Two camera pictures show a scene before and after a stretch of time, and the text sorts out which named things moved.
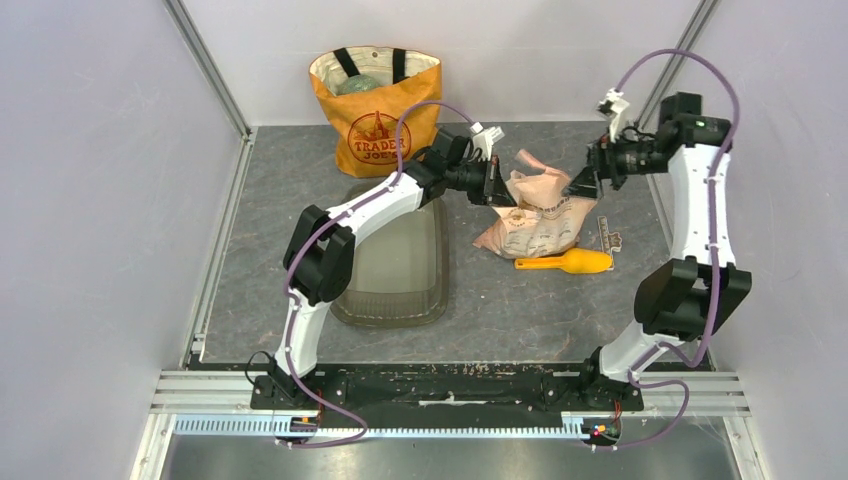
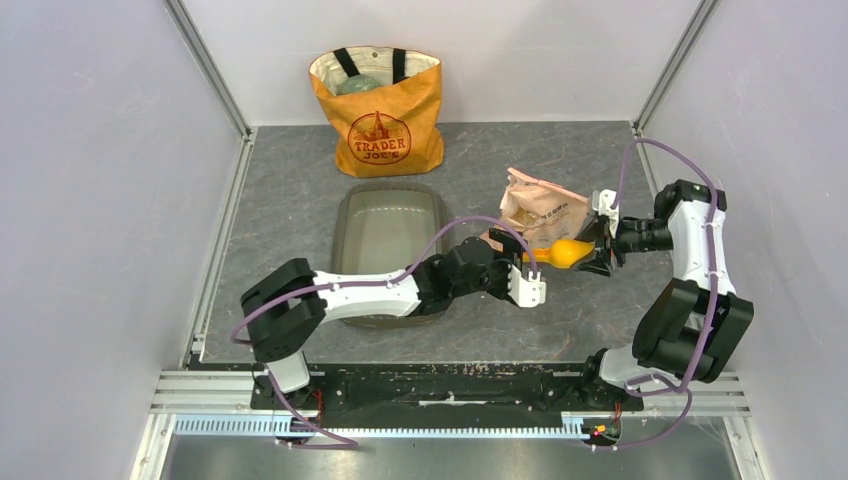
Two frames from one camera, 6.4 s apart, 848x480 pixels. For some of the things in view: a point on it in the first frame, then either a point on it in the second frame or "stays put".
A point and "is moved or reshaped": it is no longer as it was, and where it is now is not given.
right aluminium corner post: (692, 35) stays put
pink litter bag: (544, 222) is moved or reshaped
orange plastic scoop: (582, 261) is moved or reshaped
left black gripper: (499, 195) -> (512, 254)
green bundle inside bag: (356, 83) stays put
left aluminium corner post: (209, 67) stays put
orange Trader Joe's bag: (367, 90) stays put
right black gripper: (603, 157) -> (600, 233)
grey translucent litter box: (401, 273) stays put
